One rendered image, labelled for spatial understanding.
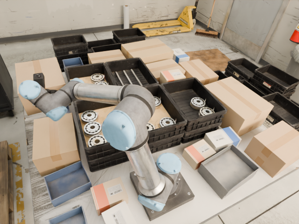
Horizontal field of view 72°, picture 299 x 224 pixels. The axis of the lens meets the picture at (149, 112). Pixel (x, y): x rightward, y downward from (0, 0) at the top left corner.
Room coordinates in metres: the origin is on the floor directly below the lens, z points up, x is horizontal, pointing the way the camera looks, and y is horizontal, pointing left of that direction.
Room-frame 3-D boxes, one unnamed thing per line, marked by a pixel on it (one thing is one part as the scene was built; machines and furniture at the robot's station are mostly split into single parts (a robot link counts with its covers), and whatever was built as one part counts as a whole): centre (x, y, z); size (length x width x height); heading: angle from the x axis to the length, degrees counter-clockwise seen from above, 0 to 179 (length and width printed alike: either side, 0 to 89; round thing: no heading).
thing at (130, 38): (2.82, 0.39, 0.37); 0.40 x 0.30 x 0.45; 120
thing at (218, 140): (0.90, -0.49, 0.75); 0.20 x 0.12 x 0.09; 116
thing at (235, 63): (2.40, -1.18, 0.31); 0.40 x 0.30 x 0.34; 30
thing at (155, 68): (1.56, -0.09, 0.78); 0.30 x 0.22 x 0.16; 122
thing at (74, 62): (1.51, 0.68, 0.81); 0.20 x 0.15 x 0.07; 29
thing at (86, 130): (0.80, 0.33, 0.86); 0.10 x 0.10 x 0.01
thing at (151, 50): (1.81, 0.08, 0.80); 0.40 x 0.30 x 0.20; 124
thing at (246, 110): (1.21, -0.62, 0.80); 0.40 x 0.30 x 0.20; 34
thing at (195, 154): (0.78, -0.33, 0.74); 0.16 x 0.12 x 0.07; 126
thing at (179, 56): (1.97, -0.25, 0.75); 0.20 x 0.12 x 0.09; 30
